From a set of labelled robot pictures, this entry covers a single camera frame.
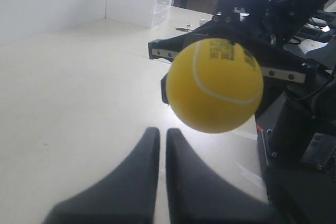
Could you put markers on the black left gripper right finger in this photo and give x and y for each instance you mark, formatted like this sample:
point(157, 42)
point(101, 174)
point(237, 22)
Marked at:
point(196, 194)

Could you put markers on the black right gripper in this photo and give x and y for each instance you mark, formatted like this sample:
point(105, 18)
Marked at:
point(262, 35)

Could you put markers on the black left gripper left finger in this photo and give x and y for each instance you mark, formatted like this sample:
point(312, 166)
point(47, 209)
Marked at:
point(126, 195)

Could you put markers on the yellow tennis ball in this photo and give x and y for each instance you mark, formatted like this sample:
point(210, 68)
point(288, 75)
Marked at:
point(214, 85)

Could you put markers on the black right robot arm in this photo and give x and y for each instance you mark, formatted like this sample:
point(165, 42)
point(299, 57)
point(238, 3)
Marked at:
point(296, 154)

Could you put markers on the small debris on table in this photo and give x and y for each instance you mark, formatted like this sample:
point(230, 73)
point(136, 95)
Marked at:
point(187, 28)

